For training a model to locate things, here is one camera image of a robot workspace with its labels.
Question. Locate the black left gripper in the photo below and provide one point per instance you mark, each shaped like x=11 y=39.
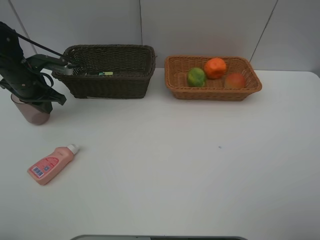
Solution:
x=30 y=86

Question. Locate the translucent purple plastic cup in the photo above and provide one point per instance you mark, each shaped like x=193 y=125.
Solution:
x=30 y=113

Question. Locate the dark green pump bottle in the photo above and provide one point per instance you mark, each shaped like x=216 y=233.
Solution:
x=99 y=73

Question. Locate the pink lotion bottle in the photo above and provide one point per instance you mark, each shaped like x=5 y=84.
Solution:
x=48 y=167

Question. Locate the green mango fruit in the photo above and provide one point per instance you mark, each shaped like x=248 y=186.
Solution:
x=196 y=77

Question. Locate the orange tangerine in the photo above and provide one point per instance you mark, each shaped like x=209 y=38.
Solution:
x=215 y=68

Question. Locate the red round fruit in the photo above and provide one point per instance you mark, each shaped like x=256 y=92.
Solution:
x=234 y=81

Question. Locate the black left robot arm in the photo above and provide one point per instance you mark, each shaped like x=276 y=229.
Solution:
x=10 y=49

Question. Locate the dark brown wicker basket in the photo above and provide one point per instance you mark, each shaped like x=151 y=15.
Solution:
x=132 y=66

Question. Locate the orange wicker basket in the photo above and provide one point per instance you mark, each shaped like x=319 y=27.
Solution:
x=176 y=68

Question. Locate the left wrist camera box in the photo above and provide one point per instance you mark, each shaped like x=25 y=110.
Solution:
x=57 y=65

